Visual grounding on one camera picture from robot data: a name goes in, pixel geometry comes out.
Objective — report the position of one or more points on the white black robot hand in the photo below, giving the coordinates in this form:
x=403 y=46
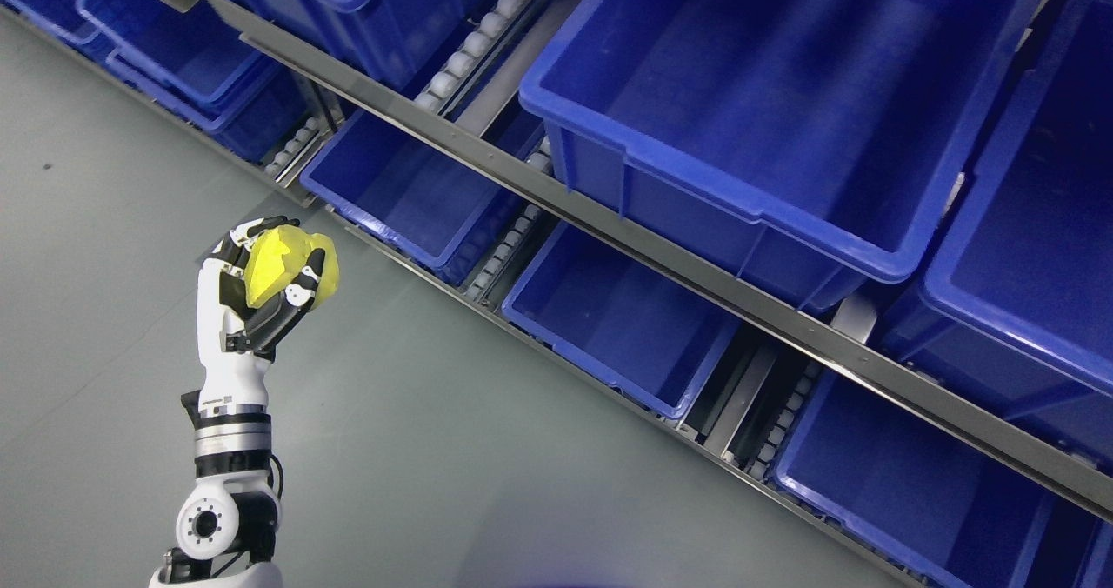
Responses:
x=236 y=342

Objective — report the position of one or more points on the yellow foam block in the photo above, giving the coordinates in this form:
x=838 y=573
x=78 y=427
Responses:
x=278 y=255

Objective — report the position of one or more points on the blue bin lower middle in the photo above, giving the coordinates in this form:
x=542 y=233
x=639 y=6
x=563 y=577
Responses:
x=618 y=320

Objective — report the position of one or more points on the large blue bin middle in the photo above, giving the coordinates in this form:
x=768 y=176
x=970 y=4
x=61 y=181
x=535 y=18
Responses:
x=808 y=147

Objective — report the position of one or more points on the large blue bin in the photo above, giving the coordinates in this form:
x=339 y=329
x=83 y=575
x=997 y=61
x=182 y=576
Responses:
x=808 y=147
x=1014 y=309

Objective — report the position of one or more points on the blue bins far left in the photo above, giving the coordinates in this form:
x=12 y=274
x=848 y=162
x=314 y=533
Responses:
x=191 y=63

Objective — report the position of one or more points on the blue bin upper left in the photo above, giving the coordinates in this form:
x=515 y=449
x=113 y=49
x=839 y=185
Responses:
x=389 y=40

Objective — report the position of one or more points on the blue bin lower right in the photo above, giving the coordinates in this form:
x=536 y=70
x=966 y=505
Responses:
x=932 y=504

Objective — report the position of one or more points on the large blue bin right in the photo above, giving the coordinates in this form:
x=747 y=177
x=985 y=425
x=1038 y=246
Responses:
x=1014 y=309

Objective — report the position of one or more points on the metal shelf rail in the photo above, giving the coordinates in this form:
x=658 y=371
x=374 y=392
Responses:
x=1062 y=474

